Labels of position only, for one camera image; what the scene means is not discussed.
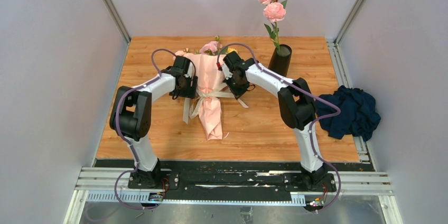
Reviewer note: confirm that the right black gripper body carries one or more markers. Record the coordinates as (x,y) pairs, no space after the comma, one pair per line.
(237,87)

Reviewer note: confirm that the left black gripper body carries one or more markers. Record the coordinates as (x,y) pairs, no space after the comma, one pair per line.
(189,89)

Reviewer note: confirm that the pink paper bouquet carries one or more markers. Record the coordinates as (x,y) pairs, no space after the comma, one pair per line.
(211,88)

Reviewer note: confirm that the black cylindrical vase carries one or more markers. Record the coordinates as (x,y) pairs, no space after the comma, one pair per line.
(280,60)

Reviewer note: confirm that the pink rose stem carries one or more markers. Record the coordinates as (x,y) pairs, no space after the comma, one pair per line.
(275,11)

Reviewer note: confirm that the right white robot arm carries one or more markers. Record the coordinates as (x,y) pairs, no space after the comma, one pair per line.
(297,107)

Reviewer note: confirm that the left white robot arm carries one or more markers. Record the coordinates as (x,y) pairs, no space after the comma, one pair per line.
(132,110)

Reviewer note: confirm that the dark blue cloth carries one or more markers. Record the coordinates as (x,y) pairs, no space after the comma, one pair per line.
(358,116)

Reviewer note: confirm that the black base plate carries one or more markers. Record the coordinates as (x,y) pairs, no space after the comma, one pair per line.
(238,180)

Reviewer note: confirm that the aluminium frame rail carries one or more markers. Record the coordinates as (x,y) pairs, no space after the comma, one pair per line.
(104,184)

